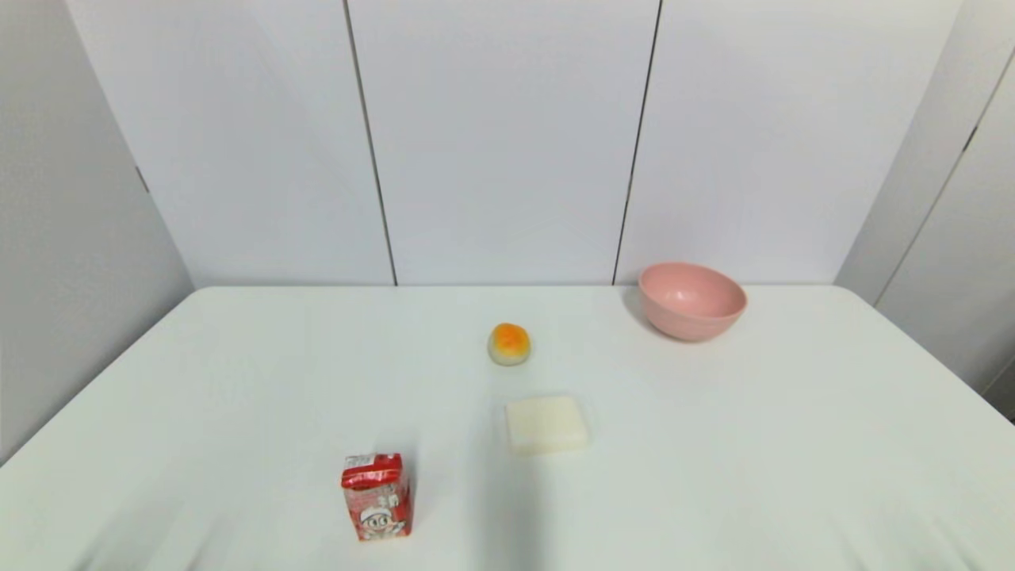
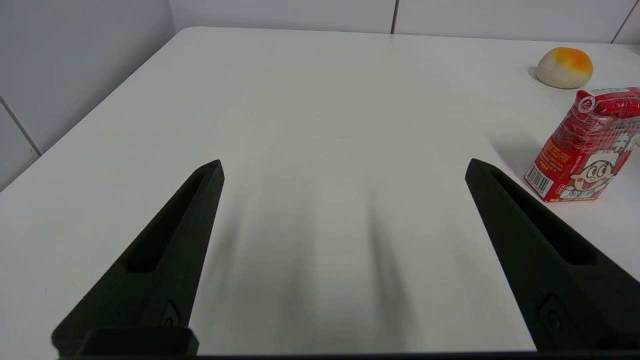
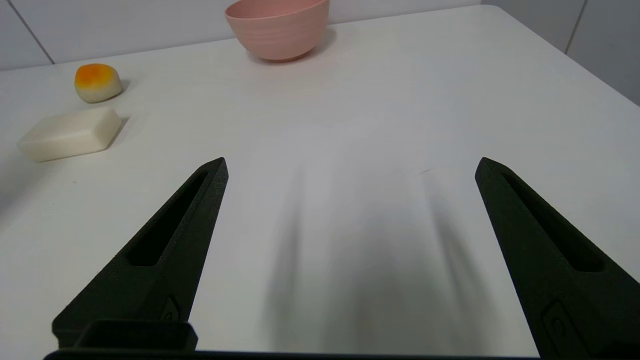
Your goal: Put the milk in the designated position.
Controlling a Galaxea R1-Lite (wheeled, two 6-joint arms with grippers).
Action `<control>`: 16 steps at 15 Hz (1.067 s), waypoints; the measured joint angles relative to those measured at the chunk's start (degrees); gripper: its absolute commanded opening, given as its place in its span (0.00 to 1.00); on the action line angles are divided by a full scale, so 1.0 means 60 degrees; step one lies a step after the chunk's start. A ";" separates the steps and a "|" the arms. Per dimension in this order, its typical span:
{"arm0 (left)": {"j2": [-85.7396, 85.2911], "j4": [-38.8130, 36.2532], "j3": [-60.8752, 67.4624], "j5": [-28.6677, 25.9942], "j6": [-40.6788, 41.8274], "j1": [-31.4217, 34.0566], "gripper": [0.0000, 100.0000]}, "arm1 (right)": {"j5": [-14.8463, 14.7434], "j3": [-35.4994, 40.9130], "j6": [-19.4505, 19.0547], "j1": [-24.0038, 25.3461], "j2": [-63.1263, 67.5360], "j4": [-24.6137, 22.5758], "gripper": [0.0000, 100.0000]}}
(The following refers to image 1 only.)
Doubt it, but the red milk carton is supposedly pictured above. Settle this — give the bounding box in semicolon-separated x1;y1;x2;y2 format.
341;452;414;542

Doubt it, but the orange topped round bun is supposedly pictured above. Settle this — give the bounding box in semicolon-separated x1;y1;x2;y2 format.
487;322;532;367

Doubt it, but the white square block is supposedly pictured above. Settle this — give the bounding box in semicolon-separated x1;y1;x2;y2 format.
505;395;592;456

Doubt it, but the pink bowl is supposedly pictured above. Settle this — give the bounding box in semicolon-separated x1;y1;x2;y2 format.
638;262;749;343

